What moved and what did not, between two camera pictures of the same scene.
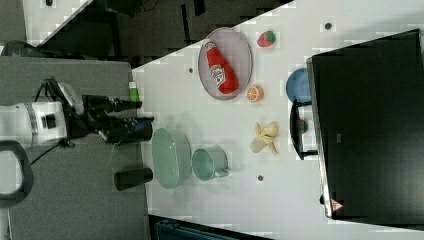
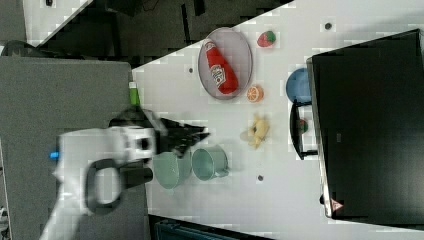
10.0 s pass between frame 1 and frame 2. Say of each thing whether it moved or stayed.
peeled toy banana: moved
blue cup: stayed
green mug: stayed
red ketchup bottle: stayed
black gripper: moved
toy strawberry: stayed
